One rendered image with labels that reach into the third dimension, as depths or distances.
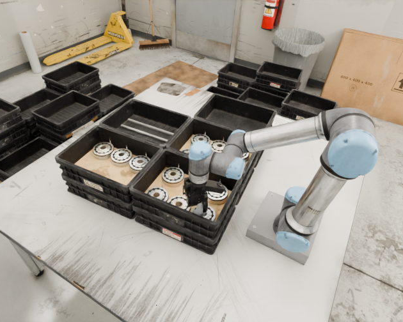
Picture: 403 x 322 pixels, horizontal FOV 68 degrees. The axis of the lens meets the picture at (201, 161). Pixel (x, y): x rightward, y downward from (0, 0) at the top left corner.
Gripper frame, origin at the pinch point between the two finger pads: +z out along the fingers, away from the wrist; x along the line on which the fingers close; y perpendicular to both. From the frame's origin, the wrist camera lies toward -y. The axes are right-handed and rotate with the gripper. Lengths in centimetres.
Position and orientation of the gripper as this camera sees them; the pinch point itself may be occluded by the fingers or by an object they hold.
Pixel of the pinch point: (201, 209)
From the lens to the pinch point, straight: 126.4
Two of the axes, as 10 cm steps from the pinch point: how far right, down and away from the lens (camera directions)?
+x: 3.4, 6.4, -6.9
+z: -0.5, 7.4, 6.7
